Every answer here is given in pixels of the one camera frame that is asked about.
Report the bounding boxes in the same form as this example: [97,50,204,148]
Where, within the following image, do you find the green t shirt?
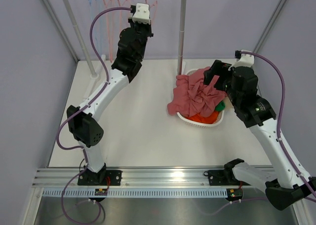
[214,101,226,112]

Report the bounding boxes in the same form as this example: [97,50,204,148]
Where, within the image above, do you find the pink t shirt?
[167,67,226,118]

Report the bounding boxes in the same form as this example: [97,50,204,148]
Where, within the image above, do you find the pink hanger of green shirt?
[117,0,131,32]

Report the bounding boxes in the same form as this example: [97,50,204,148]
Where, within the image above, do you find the orange t shirt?
[187,111,219,124]

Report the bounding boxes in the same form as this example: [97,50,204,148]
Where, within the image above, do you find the pink hanger of orange shirt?
[102,0,114,63]

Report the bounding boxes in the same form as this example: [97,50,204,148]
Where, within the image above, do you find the light blue hanger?
[83,0,105,59]

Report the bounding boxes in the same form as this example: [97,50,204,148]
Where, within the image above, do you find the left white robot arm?
[67,17,153,185]

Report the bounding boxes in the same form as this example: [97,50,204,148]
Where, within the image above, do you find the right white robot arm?
[203,60,316,211]

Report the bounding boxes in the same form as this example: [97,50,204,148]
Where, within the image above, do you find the white perforated laundry basket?
[176,69,230,128]

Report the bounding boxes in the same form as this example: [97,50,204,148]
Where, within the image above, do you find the metal clothes rack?
[58,0,188,103]

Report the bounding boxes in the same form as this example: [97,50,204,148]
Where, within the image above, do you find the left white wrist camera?
[132,3,151,25]

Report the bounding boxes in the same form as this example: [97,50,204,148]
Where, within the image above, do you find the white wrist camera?
[229,49,254,71]
[132,3,151,25]

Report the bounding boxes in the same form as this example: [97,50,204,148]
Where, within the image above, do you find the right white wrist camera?
[229,49,254,71]

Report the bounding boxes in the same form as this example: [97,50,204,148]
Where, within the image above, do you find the aluminium mounting rail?
[32,166,279,188]

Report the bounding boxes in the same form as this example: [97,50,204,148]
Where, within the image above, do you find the white slotted cable duct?
[43,187,228,198]

